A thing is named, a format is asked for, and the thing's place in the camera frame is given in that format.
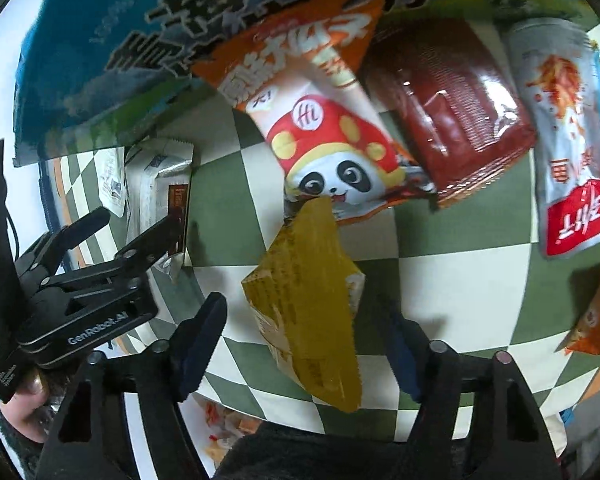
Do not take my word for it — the orange white snack packet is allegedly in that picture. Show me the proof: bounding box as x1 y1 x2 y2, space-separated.
200 400 261 466

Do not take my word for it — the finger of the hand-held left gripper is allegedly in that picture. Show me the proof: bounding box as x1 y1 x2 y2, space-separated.
40 212 187 306
12 206 112 281

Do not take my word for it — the white red-label snack packet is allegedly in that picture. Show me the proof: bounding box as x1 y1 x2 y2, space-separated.
502 17 600 259

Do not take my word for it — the dark red snack packet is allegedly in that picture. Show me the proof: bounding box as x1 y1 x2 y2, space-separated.
362 17 538 211

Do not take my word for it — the green white checkered tablecloth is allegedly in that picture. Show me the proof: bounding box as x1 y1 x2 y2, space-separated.
30 10 600 461

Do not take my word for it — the silver snack packet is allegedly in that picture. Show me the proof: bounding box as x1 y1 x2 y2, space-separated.
125 137 196 281

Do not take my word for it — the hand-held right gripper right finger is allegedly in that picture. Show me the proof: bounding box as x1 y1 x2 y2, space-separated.
377 296 563 480

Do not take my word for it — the yellow snack packet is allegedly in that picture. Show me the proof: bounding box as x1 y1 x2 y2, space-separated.
241 199 366 414

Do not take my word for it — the small white sachet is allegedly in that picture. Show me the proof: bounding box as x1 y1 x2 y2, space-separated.
97 145 128 218

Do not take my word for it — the blue milk carton box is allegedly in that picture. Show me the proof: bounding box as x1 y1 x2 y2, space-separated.
12 0 431 168

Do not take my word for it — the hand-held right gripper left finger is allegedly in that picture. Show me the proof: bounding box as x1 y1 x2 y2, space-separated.
35 291 228 480

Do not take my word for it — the orange panda snack packet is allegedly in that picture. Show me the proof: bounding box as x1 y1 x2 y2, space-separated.
190 0 438 223

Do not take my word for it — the person's left hand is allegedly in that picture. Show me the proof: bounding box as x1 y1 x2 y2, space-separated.
0 367 68 443

